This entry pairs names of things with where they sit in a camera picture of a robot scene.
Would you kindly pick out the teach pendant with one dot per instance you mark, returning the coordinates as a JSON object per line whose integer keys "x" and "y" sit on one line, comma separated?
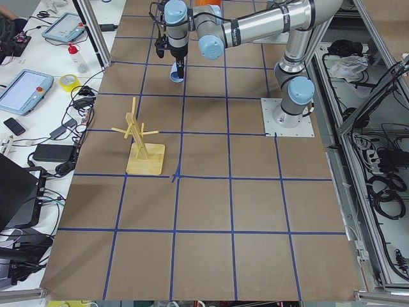
{"x": 25, "y": 91}
{"x": 65, "y": 29}

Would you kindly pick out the orange cylindrical container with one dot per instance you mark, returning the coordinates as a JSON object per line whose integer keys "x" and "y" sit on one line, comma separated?
{"x": 207, "y": 2}

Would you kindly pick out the yellow tape roll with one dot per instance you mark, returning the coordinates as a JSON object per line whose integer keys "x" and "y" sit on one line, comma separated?
{"x": 69, "y": 82}

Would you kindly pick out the black smartphone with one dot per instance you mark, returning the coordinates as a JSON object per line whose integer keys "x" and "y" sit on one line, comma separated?
{"x": 14, "y": 126}

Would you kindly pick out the black laptop computer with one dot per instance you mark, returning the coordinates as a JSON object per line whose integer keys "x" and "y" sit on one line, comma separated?
{"x": 21, "y": 190}

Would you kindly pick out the wooden cup tree stand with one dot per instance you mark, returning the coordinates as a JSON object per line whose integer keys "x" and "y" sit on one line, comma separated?
{"x": 144, "y": 158}

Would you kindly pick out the aluminium frame post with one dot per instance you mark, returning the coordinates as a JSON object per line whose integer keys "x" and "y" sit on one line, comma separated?
{"x": 89, "y": 20}

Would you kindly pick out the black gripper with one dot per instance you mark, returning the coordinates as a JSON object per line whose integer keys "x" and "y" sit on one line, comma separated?
{"x": 178, "y": 53}

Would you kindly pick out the light blue plastic cup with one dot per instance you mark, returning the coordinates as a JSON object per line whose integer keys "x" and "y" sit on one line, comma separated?
{"x": 173, "y": 75}

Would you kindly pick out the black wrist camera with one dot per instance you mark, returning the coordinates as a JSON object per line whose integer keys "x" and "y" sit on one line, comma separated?
{"x": 161, "y": 46}

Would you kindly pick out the teach pendant far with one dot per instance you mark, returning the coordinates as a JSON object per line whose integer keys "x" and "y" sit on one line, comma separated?
{"x": 65, "y": 29}

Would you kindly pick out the black power adapter brick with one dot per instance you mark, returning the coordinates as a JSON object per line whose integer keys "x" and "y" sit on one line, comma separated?
{"x": 53, "y": 153}

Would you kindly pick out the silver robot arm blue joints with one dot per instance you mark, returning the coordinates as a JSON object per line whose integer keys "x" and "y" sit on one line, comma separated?
{"x": 301, "y": 19}

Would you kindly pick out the clear bottle red cap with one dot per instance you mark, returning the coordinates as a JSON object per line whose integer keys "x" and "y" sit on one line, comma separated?
{"x": 77, "y": 59}

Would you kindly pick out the teach pendant near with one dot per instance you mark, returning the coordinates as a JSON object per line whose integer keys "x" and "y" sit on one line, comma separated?
{"x": 25, "y": 91}

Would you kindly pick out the small black power adapter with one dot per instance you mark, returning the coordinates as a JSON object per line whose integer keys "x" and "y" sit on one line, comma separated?
{"x": 108, "y": 27}

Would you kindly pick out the crumpled white cloth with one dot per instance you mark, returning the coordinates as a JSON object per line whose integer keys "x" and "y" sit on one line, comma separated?
{"x": 349, "y": 68}

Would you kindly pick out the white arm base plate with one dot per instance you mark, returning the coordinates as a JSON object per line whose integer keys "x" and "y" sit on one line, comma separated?
{"x": 279, "y": 124}

